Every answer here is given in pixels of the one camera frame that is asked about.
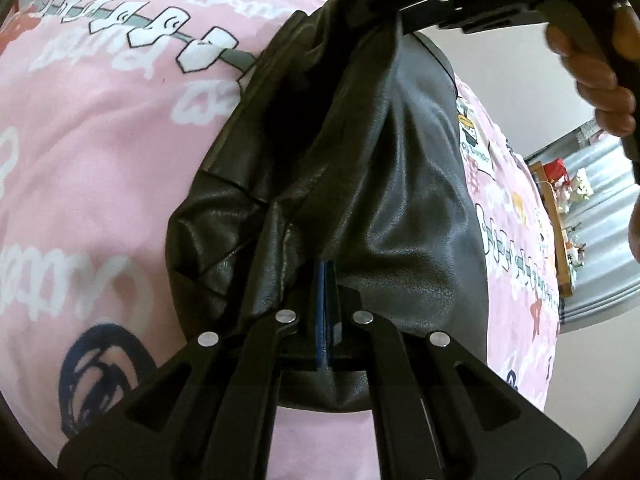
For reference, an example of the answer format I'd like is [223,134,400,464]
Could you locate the person's right hand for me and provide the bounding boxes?
[545,5,640,137]

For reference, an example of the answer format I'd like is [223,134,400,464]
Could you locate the pink printed blanket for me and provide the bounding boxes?
[0,0,563,480]

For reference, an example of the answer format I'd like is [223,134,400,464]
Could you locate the white figurines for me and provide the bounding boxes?
[569,167,597,205]

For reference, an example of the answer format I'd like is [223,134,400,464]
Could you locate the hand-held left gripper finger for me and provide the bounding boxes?
[57,260,328,480]
[327,262,588,480]

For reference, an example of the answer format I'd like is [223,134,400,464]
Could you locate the black leather jacket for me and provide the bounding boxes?
[165,0,490,413]

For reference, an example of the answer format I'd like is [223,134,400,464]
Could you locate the wooden shelf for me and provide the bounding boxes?
[527,160,577,298]

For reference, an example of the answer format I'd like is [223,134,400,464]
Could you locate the corrugated metal shutter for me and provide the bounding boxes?
[525,122,640,322]

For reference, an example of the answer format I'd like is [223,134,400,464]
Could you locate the person's right forearm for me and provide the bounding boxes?
[628,200,640,267]

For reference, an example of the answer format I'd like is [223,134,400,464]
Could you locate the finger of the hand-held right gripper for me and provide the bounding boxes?
[367,0,551,33]

